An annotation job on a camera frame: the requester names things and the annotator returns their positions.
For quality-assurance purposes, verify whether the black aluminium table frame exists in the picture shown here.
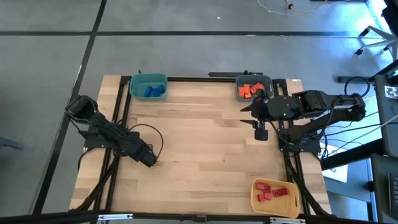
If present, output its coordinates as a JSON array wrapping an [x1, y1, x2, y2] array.
[[0, 74, 398, 224]]

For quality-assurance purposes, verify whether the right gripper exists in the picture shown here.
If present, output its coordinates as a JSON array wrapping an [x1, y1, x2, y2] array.
[[239, 88, 272, 142]]

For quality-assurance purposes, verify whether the dark grey desk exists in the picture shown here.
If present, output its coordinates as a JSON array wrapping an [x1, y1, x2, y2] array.
[[372, 58, 398, 158]]

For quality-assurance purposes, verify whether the black white marker tag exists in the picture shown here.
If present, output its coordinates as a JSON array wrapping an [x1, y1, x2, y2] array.
[[384, 84, 398, 100]]

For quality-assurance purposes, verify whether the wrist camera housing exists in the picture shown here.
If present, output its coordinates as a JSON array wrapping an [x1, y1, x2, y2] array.
[[266, 95, 301, 122], [144, 153, 158, 169]]

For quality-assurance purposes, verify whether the teal plastic bin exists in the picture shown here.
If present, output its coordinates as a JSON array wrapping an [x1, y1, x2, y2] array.
[[129, 73, 169, 101]]

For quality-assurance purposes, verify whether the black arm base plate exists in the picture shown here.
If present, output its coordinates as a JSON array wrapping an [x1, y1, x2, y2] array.
[[83, 124, 129, 149], [277, 129, 322, 154]]

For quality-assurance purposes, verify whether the black flat bar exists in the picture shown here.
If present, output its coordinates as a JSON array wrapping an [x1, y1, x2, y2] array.
[[207, 71, 264, 78]]

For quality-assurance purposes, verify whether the yellow plastic bin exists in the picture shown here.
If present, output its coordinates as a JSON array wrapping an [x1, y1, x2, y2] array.
[[250, 177, 301, 218]]

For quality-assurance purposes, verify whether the white floor cable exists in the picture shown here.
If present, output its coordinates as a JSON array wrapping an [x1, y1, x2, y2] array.
[[256, 0, 312, 16]]

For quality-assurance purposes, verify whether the office chair white base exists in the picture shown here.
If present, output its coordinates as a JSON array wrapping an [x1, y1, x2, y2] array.
[[355, 0, 398, 62]]

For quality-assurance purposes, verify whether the black cable bundle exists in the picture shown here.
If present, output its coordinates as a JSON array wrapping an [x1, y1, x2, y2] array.
[[284, 154, 332, 217], [70, 147, 122, 212]]

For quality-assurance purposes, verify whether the black desk foot bar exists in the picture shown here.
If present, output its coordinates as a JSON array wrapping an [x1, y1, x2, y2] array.
[[336, 75, 376, 84]]

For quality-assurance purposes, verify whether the black looped cable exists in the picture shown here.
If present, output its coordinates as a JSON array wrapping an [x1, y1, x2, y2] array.
[[343, 75, 371, 98], [128, 123, 165, 163]]

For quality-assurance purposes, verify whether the silver frame bracket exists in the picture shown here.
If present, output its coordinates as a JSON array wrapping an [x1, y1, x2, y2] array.
[[98, 213, 134, 221], [269, 217, 307, 224]]

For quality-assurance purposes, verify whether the dark grey-blue plastic bin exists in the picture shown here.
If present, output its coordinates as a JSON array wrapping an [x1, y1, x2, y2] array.
[[235, 74, 274, 103]]

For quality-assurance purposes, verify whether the white paper sheet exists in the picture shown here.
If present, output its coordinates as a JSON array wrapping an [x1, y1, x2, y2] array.
[[322, 163, 348, 184]]

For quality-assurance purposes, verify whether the left wrist camera housing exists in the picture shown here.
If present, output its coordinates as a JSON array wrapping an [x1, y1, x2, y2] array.
[[144, 153, 158, 169]]

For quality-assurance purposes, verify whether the right wrist camera housing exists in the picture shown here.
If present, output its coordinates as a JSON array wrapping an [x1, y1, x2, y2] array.
[[266, 95, 301, 122]]

